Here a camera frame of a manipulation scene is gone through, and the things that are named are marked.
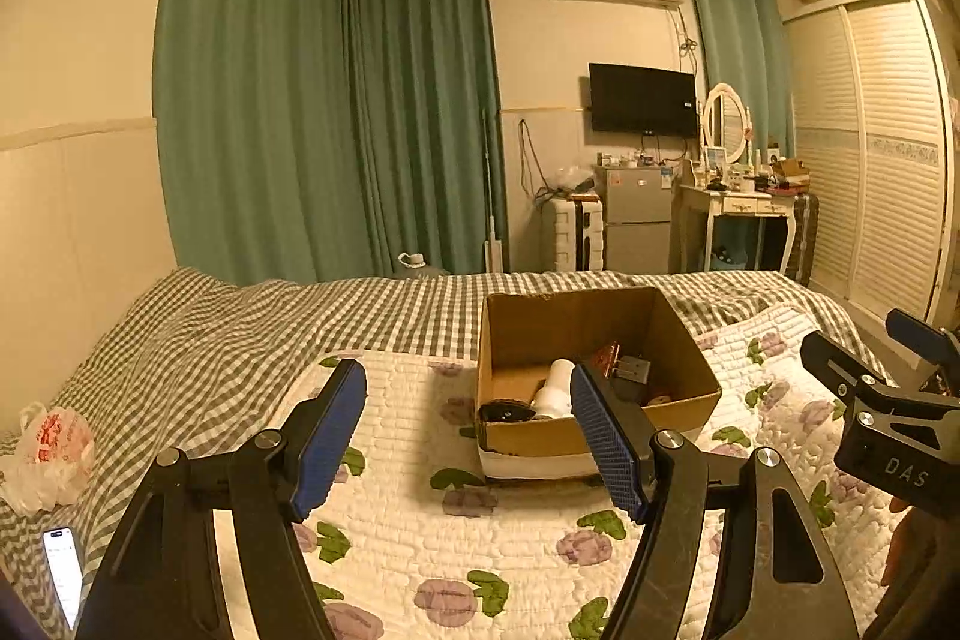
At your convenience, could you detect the person's right hand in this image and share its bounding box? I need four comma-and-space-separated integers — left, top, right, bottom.
885, 505, 935, 611

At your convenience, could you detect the white plastic bag red print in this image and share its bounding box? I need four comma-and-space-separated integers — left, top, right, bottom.
0, 401, 97, 512

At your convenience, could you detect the clear plastic bag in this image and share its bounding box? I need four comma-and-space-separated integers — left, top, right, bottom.
551, 164, 597, 195

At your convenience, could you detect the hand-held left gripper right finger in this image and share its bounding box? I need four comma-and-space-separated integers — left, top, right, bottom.
570, 364, 860, 640

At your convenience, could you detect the black power adapter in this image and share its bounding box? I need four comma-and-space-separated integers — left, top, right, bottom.
616, 355, 652, 402

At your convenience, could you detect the black wall television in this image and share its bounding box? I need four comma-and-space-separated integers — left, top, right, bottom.
588, 62, 697, 137

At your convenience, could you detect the smartphone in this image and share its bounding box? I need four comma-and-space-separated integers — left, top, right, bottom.
41, 526, 83, 632

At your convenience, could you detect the white suitcase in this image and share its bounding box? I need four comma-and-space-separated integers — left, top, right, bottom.
541, 194, 605, 272

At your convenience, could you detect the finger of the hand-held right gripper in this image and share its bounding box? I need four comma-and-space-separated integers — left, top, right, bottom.
885, 308, 960, 378
799, 331, 897, 412

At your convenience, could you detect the white plastic bottle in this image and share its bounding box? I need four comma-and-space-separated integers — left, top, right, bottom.
531, 359, 580, 422

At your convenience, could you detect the silver small fridge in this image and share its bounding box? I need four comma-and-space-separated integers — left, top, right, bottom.
594, 164, 674, 272

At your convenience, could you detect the white dressing table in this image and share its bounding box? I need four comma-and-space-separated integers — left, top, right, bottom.
670, 179, 800, 274

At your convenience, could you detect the air conditioner cable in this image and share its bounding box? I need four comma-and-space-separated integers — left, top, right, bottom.
675, 6, 702, 64

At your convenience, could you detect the black wall cable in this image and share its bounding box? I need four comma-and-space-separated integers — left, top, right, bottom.
519, 119, 548, 199

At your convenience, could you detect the oval white mirror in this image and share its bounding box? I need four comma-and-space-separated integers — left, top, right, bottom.
701, 82, 751, 165

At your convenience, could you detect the green curtain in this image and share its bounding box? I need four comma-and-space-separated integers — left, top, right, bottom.
152, 0, 353, 289
682, 0, 797, 157
341, 0, 509, 281

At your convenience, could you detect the brown cardboard box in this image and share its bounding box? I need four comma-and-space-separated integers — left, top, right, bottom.
475, 286, 723, 482

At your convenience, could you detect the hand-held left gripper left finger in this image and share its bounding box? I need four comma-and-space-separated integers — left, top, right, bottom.
75, 356, 368, 640

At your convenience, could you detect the red foil packet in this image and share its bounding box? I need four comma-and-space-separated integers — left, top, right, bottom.
585, 342, 622, 378

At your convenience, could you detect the dark suitcase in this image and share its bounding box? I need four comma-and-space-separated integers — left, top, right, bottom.
787, 192, 820, 287

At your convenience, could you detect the white slatted wardrobe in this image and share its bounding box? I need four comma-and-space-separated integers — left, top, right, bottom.
781, 0, 957, 322

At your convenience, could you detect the white mop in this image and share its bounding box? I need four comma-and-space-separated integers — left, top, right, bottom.
480, 106, 507, 274

